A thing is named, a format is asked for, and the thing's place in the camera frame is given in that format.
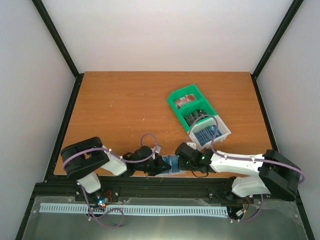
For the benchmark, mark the left black corner post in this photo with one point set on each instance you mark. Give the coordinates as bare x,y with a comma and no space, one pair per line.
48,22

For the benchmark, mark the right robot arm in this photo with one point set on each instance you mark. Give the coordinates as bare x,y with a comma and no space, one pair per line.
260,174

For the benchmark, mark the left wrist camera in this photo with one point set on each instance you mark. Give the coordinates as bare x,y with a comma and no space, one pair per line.
155,150

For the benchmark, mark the right connector plug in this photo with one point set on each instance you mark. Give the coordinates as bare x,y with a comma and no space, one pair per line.
240,213

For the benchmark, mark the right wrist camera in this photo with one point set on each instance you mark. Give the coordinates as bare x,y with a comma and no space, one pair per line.
192,145

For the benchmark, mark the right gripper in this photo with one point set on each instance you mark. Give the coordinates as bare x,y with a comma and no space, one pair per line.
182,166

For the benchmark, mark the blue card stack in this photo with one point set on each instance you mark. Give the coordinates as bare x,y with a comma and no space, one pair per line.
206,135

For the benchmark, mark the black corner post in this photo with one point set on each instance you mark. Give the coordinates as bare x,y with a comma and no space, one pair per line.
280,31
48,22

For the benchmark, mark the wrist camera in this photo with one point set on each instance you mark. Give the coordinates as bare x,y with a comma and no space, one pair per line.
192,145
155,150

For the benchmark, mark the right black corner post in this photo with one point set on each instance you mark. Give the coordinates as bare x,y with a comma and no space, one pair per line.
280,31

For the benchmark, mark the green bin with black cards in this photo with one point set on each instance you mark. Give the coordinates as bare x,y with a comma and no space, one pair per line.
188,113

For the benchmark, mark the red white card stack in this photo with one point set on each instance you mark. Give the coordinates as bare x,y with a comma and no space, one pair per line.
188,98

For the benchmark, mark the left electronics board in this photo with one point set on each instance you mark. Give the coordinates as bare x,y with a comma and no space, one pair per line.
104,199

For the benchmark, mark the light blue cable duct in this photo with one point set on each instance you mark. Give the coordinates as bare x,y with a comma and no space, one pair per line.
136,210

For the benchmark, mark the white bin with blue cards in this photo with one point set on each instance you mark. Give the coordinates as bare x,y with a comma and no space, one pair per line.
221,126

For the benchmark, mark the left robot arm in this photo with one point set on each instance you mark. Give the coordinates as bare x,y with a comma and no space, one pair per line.
81,160

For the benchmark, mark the black card stack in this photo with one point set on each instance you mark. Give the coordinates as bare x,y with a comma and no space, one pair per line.
197,114

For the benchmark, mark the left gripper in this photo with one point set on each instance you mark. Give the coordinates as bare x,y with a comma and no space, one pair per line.
159,169

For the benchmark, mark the black aluminium frame rail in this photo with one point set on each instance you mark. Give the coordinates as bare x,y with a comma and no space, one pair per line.
211,190

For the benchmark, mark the green bin with red cards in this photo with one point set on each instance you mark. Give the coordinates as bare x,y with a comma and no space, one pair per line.
181,92

